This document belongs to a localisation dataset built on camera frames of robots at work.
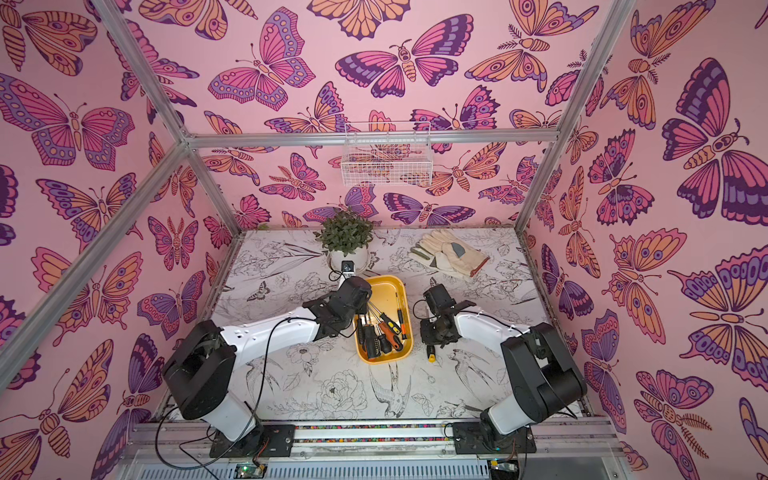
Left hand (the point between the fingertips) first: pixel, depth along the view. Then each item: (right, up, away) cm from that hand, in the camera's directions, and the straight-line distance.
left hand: (362, 290), depth 89 cm
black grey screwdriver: (+7, -15, -2) cm, 17 cm away
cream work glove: (+35, +9, +21) cm, 42 cm away
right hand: (+19, -15, +2) cm, 24 cm away
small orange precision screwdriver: (+12, -11, +1) cm, 16 cm away
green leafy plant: (-6, +17, +3) cm, 19 cm away
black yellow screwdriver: (+8, -10, 0) cm, 13 cm away
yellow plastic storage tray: (+7, -3, +2) cm, 7 cm away
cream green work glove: (+25, +9, +20) cm, 33 cm away
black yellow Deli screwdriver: (+20, -18, -2) cm, 27 cm away
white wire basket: (+7, +43, +6) cm, 44 cm away
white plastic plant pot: (-1, +9, +6) cm, 11 cm away
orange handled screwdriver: (+8, -12, -1) cm, 15 cm away
